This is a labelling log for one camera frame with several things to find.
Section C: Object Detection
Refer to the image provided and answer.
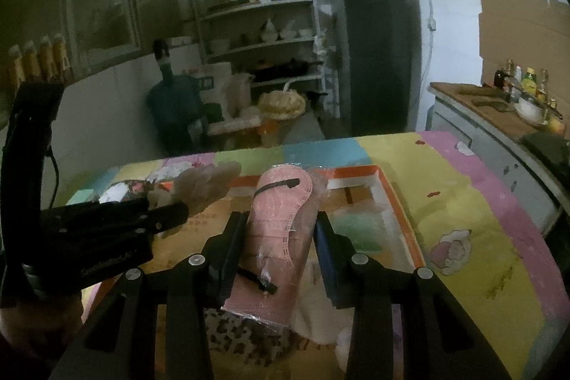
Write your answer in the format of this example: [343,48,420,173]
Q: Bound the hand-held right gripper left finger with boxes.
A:
[49,210,250,380]

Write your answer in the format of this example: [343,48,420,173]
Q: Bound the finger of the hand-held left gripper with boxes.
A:
[145,202,190,236]

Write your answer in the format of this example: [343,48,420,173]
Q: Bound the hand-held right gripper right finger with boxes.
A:
[312,210,513,380]

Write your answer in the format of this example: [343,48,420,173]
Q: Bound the orange-rimmed cardboard box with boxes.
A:
[147,165,429,367]

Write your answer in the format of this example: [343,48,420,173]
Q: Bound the white fluffy scrunchie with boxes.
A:
[149,163,242,220]

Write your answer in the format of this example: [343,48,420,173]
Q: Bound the green mesh bath puff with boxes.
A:
[332,213,388,254]

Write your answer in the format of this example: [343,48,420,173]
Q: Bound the pink face mask pack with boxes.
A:
[223,166,332,325]

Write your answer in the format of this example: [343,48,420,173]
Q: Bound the leopard print scrunchie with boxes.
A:
[202,311,295,365]

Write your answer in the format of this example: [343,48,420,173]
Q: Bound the person's left hand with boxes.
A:
[0,288,85,363]

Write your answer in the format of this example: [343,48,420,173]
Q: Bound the green tissue box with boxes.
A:
[67,186,103,206]

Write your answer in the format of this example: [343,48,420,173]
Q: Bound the blue water jug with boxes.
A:
[147,75,208,151]

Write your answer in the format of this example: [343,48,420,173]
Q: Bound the translucent plastic container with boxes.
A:
[229,73,252,118]

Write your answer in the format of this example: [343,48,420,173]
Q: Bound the white sack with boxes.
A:
[200,62,234,118]

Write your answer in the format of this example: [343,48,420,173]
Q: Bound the pale yellow lumpy bag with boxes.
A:
[258,90,307,123]

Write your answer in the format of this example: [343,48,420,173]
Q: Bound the black water jug pump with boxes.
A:
[152,39,172,80]

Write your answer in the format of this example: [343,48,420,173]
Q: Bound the black pans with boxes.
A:
[249,58,323,83]

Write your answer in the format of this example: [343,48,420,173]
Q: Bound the kitchen counter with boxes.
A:
[430,82,570,234]

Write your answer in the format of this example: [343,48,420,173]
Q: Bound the dark grey refrigerator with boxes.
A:
[330,0,413,138]

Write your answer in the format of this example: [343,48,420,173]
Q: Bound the white metal shelf rack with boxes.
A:
[191,0,330,131]

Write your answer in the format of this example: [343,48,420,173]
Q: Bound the black stove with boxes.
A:
[521,131,570,167]

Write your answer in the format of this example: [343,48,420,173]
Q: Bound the white bowl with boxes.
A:
[514,95,546,127]

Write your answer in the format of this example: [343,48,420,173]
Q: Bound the yellow-green capped bottle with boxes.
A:
[522,67,537,96]

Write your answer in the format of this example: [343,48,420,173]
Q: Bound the black cable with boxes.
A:
[45,144,61,207]

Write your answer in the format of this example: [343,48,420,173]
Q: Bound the glass-door wall cabinet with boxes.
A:
[0,0,192,96]

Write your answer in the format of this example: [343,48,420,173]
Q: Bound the cardboard wall sheet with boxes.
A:
[478,0,570,96]

